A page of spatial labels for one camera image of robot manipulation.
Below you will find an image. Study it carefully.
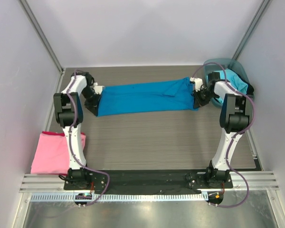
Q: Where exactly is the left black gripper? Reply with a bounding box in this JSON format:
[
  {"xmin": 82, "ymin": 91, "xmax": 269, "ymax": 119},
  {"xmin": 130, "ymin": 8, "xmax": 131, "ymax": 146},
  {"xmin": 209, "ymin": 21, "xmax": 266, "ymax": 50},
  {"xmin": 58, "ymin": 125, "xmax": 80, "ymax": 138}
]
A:
[{"xmin": 81, "ymin": 86, "xmax": 102, "ymax": 116}]

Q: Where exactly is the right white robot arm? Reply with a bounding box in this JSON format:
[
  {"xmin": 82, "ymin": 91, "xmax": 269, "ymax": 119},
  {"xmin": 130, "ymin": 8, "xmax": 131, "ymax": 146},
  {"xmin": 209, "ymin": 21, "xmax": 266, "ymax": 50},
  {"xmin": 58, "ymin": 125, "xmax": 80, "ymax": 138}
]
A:
[{"xmin": 190, "ymin": 77, "xmax": 254, "ymax": 188}]

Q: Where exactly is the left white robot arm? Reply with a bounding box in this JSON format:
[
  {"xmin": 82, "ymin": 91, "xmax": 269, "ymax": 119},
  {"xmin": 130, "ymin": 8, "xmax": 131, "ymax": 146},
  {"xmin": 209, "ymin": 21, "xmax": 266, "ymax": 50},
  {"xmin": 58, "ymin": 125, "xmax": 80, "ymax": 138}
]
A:
[{"xmin": 53, "ymin": 70, "xmax": 104, "ymax": 190}]

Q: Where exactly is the blue translucent plastic bin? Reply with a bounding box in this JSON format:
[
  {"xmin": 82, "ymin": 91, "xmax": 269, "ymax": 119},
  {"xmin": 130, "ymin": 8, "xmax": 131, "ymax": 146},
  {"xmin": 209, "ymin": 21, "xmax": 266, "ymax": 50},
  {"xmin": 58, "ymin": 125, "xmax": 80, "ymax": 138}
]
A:
[{"xmin": 203, "ymin": 58, "xmax": 255, "ymax": 100}]

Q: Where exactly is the light blue t shirt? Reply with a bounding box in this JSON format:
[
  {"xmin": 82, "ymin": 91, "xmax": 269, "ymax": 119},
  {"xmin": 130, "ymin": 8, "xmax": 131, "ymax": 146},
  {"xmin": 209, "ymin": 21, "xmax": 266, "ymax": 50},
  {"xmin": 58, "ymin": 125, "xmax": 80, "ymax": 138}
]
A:
[{"xmin": 217, "ymin": 69, "xmax": 248, "ymax": 95}]

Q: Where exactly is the black t shirt in bin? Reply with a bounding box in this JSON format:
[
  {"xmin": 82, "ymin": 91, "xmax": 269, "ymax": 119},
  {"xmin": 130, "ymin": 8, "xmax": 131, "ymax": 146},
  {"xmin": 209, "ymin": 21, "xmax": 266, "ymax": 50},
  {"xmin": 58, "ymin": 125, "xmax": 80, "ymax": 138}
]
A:
[{"xmin": 233, "ymin": 73, "xmax": 254, "ymax": 95}]

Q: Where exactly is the pink folded t shirt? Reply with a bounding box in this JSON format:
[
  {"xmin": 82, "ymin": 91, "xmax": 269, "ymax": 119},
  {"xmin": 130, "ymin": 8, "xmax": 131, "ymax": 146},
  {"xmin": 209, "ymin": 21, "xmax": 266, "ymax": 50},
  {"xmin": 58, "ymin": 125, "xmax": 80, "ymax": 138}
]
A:
[{"xmin": 30, "ymin": 131, "xmax": 87, "ymax": 175}]

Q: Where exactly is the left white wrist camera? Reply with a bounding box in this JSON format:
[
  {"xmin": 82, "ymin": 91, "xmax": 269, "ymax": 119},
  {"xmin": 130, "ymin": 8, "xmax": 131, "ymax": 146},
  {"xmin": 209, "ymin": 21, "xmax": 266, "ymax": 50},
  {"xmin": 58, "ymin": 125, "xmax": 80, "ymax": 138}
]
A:
[{"xmin": 92, "ymin": 82, "xmax": 105, "ymax": 95}]

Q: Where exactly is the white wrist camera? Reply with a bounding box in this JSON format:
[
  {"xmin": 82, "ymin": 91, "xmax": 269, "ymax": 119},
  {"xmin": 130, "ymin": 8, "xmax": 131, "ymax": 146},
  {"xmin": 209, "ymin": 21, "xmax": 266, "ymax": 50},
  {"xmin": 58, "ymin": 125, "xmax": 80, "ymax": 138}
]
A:
[
  {"xmin": 190, "ymin": 77, "xmax": 203, "ymax": 92},
  {"xmin": 92, "ymin": 82, "xmax": 105, "ymax": 95}
]

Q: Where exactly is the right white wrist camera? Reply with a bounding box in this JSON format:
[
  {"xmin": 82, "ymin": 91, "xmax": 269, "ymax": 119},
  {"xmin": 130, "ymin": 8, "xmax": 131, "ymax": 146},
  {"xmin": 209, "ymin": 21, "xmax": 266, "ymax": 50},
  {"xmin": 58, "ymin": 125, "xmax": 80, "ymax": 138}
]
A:
[{"xmin": 190, "ymin": 77, "xmax": 203, "ymax": 92}]

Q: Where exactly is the left aluminium corner post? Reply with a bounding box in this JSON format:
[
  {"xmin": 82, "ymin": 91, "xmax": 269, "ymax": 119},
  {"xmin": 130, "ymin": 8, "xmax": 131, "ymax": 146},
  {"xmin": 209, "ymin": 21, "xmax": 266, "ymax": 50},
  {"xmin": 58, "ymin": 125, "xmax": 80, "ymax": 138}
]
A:
[{"xmin": 19, "ymin": 0, "xmax": 64, "ymax": 74}]

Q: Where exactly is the aluminium corner post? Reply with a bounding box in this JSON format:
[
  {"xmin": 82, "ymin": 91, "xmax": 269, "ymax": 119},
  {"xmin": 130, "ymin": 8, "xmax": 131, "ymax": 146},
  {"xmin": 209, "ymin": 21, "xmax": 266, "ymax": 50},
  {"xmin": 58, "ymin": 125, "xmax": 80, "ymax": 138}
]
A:
[
  {"xmin": 232, "ymin": 0, "xmax": 272, "ymax": 60},
  {"xmin": 19, "ymin": 0, "xmax": 64, "ymax": 74}
]

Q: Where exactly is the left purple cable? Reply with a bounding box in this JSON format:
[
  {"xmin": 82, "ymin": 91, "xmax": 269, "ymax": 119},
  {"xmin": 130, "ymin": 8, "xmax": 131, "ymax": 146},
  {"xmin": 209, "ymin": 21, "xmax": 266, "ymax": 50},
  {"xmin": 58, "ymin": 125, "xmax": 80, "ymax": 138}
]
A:
[{"xmin": 66, "ymin": 69, "xmax": 111, "ymax": 206}]

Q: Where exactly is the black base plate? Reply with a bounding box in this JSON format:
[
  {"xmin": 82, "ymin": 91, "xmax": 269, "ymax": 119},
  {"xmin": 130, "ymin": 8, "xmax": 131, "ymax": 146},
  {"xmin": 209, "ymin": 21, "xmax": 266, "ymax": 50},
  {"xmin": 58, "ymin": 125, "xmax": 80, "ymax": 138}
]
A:
[{"xmin": 59, "ymin": 168, "xmax": 233, "ymax": 194}]

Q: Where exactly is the slotted white cable duct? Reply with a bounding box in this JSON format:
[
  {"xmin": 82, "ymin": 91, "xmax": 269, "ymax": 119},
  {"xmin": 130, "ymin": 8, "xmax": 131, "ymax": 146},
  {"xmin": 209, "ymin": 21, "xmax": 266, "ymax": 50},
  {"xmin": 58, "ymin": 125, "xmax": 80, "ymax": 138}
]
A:
[{"xmin": 30, "ymin": 192, "xmax": 208, "ymax": 203}]

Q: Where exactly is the aluminium front rail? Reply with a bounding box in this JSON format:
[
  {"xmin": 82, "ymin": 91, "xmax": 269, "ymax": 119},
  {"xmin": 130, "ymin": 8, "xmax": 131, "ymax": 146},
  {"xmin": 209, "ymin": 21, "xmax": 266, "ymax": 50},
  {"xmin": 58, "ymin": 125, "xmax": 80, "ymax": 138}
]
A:
[{"xmin": 19, "ymin": 171, "xmax": 279, "ymax": 193}]

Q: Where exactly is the right aluminium corner post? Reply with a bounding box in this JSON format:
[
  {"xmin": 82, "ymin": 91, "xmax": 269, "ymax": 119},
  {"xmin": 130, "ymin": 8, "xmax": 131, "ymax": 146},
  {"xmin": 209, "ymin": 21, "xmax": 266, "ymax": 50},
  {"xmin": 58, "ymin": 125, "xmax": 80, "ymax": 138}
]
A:
[{"xmin": 232, "ymin": 0, "xmax": 272, "ymax": 60}]

